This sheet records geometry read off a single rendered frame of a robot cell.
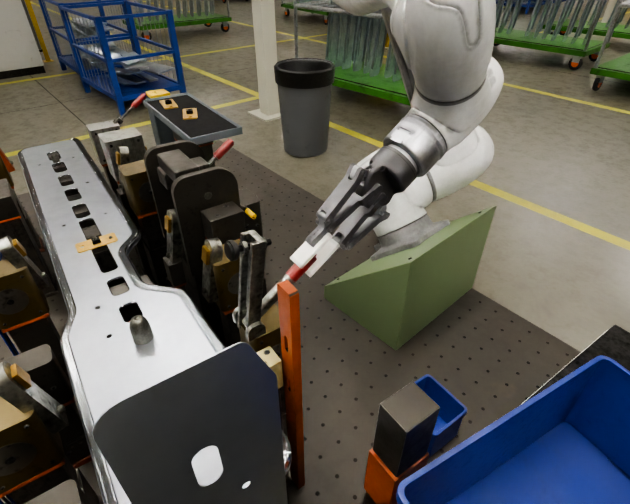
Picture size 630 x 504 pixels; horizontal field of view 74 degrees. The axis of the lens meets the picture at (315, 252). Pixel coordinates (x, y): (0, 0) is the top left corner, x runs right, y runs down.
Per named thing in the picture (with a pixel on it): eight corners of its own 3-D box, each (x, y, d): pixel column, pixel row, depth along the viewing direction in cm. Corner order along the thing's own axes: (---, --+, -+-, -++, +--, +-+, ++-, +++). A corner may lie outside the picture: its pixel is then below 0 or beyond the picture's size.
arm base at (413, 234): (396, 242, 136) (388, 227, 136) (452, 222, 118) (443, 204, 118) (361, 265, 125) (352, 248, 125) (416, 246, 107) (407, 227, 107)
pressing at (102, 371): (7, 154, 135) (5, 149, 135) (82, 139, 146) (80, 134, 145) (128, 587, 45) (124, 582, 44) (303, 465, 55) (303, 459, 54)
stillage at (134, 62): (85, 92, 531) (57, 5, 475) (145, 80, 574) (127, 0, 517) (121, 116, 459) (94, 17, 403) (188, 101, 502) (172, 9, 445)
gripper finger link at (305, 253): (333, 236, 65) (331, 234, 65) (302, 269, 65) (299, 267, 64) (321, 228, 67) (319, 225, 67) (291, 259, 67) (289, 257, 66)
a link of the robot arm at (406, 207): (371, 237, 128) (339, 172, 127) (424, 210, 128) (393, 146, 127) (382, 237, 112) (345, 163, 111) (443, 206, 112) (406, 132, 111)
